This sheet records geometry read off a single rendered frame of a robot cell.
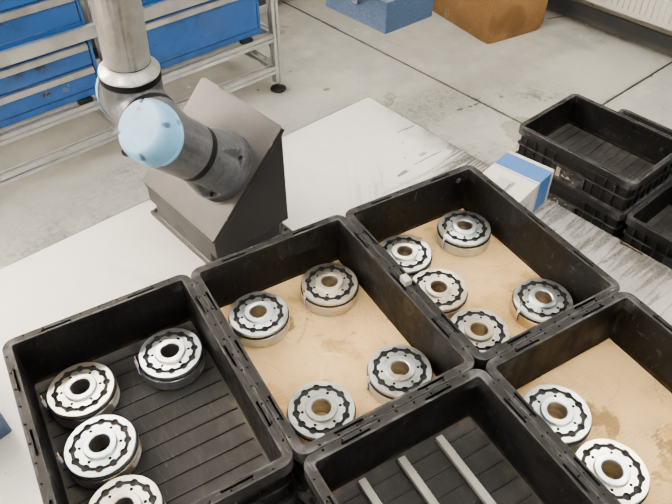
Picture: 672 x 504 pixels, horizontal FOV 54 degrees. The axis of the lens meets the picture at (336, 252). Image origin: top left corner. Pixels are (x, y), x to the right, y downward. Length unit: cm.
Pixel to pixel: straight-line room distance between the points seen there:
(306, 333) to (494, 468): 38
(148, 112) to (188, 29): 182
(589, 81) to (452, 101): 75
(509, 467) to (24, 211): 234
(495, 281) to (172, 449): 64
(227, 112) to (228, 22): 173
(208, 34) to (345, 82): 79
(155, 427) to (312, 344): 28
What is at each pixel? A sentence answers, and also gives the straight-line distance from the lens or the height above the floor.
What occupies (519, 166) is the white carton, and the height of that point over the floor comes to 79.
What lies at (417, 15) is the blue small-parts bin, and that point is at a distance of 158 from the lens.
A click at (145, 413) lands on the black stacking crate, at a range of 110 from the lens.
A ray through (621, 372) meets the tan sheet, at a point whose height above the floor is 83.
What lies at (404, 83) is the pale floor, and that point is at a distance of 352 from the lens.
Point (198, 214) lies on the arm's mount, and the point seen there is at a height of 82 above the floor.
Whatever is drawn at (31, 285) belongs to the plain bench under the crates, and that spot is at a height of 70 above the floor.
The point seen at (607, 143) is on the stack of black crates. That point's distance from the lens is 234.
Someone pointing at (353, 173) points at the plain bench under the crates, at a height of 70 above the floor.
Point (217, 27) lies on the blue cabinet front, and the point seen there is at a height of 42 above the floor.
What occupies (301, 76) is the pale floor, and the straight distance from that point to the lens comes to 358.
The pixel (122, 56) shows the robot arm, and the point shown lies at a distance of 130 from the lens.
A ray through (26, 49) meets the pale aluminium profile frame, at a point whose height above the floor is 60.
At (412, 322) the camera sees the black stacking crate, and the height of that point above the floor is 88.
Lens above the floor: 171
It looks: 44 degrees down
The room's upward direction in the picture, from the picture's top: 1 degrees counter-clockwise
